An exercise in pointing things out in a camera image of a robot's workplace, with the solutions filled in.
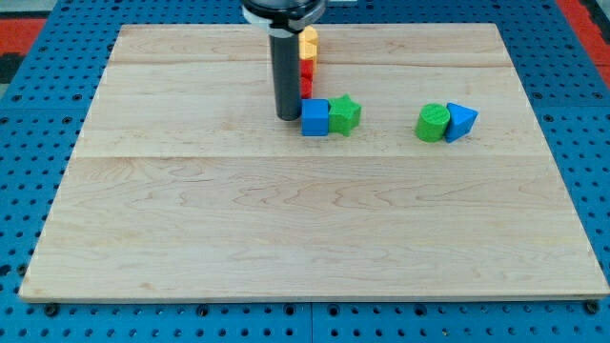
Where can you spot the green star block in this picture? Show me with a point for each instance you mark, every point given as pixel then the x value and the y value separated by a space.
pixel 344 114

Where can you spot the yellow block upper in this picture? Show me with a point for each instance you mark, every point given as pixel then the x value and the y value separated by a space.
pixel 309 35

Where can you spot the yellow block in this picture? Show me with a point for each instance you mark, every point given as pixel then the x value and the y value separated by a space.
pixel 309 35
pixel 308 52

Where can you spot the red block lower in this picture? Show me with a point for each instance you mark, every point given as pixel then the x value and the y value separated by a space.
pixel 306 88

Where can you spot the blue cube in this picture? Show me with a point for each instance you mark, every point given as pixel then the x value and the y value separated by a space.
pixel 315 117

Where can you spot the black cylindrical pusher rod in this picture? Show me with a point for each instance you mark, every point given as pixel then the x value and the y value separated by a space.
pixel 286 76

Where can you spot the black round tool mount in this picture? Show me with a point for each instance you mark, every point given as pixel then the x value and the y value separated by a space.
pixel 282 18

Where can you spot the red block upper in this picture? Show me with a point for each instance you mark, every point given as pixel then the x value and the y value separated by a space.
pixel 307 69

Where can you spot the red block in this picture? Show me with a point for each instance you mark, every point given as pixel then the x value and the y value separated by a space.
pixel 306 88
pixel 307 69

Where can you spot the green cylinder block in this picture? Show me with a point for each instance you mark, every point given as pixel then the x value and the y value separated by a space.
pixel 432 122

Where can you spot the wooden board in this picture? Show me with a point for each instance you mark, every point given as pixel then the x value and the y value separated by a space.
pixel 184 186

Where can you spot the blue triangular prism block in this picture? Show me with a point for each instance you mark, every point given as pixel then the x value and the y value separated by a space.
pixel 462 119

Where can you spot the yellow block lower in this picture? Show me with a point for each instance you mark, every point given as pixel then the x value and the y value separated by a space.
pixel 308 52

